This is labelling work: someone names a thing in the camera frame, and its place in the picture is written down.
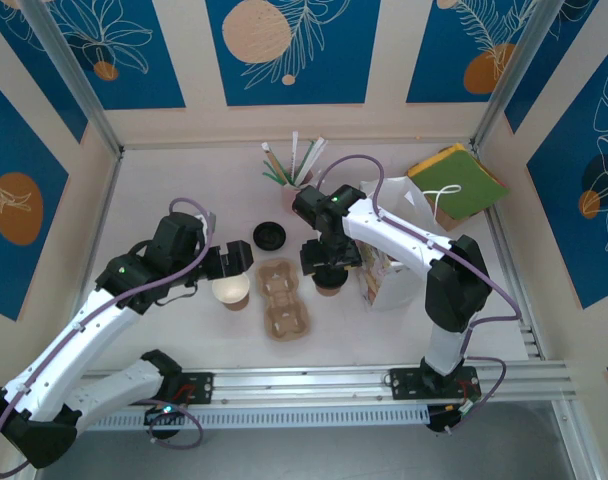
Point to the black plastic cup lid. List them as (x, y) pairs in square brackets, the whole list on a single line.
[(269, 235), (329, 280)]

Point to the cardboard cup carrier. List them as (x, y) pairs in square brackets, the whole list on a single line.
[(284, 305)]

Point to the white paper takeout bag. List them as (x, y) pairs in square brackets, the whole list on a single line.
[(394, 290)]

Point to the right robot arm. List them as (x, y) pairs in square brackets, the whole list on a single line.
[(399, 235)]

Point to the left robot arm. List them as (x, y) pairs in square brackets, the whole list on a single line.
[(84, 340)]

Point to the green striped wrapped straw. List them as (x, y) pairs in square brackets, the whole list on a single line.
[(306, 160), (274, 177)]

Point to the white paper wrapped straw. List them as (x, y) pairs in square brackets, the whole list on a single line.
[(316, 152), (294, 155)]

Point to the kraft paper wrapped straw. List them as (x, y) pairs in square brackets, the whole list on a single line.
[(274, 162)]

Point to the brown cardboard napkin base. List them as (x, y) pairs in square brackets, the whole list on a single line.
[(456, 223)]

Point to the pink paper napkin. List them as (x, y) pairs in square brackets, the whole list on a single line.
[(496, 176)]

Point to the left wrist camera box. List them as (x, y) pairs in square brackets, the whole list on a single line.
[(209, 221)]

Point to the aluminium side rail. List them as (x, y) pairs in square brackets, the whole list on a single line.
[(504, 240), (104, 210)]

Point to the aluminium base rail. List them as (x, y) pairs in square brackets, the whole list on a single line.
[(294, 385)]

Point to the aluminium frame post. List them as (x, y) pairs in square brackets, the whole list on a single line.
[(69, 65), (514, 65)]

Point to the aluminium frame leg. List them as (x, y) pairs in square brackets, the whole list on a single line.
[(574, 445)]

